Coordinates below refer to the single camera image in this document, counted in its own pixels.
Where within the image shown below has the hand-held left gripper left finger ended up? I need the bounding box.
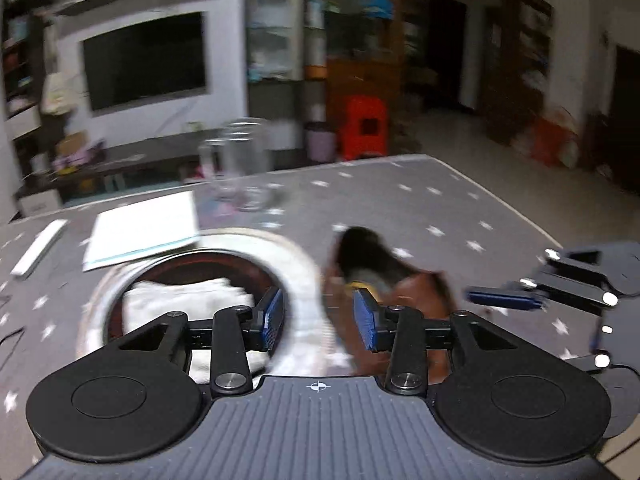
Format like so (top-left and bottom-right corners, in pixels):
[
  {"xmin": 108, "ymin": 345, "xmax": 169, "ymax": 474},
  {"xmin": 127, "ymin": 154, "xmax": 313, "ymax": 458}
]
[{"xmin": 116, "ymin": 285, "xmax": 287, "ymax": 396}]

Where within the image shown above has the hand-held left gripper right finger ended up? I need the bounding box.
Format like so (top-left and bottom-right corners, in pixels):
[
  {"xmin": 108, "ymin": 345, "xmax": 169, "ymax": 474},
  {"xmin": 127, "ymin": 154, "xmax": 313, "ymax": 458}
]
[{"xmin": 352, "ymin": 290, "xmax": 519, "ymax": 396}]

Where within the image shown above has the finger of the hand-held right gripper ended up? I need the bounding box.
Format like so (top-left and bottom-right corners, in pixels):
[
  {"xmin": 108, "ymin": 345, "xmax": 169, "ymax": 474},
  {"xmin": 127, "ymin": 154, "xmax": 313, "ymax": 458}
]
[{"xmin": 465, "ymin": 249, "xmax": 623, "ymax": 317}]

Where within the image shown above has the brown leather shoe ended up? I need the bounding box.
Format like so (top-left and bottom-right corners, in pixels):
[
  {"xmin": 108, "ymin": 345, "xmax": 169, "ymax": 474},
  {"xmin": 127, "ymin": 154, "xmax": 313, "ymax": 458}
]
[{"xmin": 322, "ymin": 225, "xmax": 461, "ymax": 383}]

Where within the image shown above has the round black induction cooktop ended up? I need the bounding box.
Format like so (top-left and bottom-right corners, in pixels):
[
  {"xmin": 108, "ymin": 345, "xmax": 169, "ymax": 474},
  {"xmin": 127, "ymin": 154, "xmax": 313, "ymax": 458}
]
[{"xmin": 75, "ymin": 228, "xmax": 351, "ymax": 386}]

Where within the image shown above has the grey terry towel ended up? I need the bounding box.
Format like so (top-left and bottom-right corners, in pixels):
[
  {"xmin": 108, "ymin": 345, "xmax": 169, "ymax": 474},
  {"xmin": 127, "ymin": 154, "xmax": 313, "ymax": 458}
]
[{"xmin": 122, "ymin": 277, "xmax": 271, "ymax": 386}]

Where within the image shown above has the lined paper notepad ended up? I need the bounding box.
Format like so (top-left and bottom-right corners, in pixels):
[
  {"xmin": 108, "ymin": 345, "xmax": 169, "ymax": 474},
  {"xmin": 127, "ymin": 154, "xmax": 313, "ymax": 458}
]
[{"xmin": 82, "ymin": 190, "xmax": 201, "ymax": 272}]

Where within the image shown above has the clear glass mug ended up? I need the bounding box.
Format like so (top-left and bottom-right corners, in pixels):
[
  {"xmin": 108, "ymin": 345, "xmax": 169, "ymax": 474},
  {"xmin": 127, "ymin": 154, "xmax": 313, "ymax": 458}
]
[{"xmin": 197, "ymin": 117, "xmax": 276, "ymax": 212}]

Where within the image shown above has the orange plastic bucket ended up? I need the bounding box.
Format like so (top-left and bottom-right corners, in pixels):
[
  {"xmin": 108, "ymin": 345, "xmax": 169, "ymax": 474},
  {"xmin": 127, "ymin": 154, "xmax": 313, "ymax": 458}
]
[{"xmin": 530, "ymin": 115, "xmax": 578, "ymax": 168}]

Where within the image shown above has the purple waste bin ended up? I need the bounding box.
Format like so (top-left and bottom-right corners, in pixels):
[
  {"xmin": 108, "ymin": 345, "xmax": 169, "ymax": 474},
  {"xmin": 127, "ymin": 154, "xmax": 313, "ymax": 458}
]
[{"xmin": 305, "ymin": 122, "xmax": 337, "ymax": 163}]

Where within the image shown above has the red plastic stool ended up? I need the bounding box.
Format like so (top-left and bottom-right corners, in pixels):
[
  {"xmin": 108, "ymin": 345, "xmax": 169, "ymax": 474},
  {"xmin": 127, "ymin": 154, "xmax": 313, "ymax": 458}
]
[{"xmin": 340, "ymin": 95, "xmax": 390, "ymax": 161}]

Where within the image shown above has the white slim bar device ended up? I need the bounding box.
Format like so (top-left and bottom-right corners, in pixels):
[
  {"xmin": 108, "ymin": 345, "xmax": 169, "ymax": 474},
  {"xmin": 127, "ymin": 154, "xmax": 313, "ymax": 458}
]
[{"xmin": 10, "ymin": 219, "xmax": 69, "ymax": 279}]

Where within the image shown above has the wooden glass display cabinet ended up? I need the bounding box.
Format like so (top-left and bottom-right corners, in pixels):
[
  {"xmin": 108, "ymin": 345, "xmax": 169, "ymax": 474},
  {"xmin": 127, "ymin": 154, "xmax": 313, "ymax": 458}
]
[{"xmin": 320, "ymin": 0, "xmax": 406, "ymax": 111}]

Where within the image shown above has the cardboard box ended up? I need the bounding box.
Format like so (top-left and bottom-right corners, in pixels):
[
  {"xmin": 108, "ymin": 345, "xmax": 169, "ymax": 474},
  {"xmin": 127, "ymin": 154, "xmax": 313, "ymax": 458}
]
[{"xmin": 55, "ymin": 132, "xmax": 88, "ymax": 156}]

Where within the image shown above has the white glass shelf cabinet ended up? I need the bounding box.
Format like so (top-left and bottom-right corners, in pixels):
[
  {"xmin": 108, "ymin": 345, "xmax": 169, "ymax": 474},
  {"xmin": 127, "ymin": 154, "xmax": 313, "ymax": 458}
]
[{"xmin": 245, "ymin": 0, "xmax": 326, "ymax": 86}]

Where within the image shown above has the black television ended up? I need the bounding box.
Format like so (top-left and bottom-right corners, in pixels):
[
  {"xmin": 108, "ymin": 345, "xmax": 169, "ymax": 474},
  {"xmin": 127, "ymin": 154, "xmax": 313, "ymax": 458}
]
[{"xmin": 81, "ymin": 11, "xmax": 208, "ymax": 113}]

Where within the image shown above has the beige canvas tote bag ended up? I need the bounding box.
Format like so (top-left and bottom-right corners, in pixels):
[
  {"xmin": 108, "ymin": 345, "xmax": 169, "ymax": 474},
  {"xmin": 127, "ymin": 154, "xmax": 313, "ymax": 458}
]
[{"xmin": 40, "ymin": 72, "xmax": 78, "ymax": 116}]

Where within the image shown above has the dark wooden shelf unit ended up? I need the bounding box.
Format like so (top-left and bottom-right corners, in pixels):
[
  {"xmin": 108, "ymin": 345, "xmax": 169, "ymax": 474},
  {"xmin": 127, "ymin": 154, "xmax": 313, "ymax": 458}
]
[{"xmin": 0, "ymin": 0, "xmax": 56, "ymax": 196}]

